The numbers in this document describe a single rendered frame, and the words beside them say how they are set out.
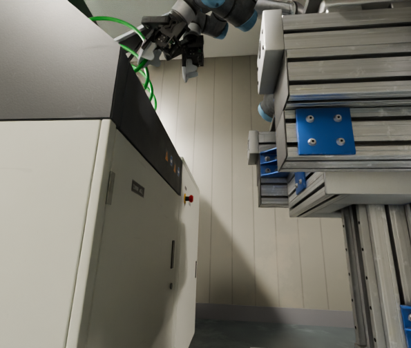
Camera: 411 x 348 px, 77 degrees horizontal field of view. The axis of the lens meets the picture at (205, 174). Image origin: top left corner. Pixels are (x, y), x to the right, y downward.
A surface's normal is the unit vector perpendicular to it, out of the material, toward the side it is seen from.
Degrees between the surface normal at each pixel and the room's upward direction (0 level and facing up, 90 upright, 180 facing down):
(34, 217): 90
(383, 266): 90
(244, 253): 90
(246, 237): 90
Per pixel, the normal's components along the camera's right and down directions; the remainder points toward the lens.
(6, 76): -0.09, -0.29
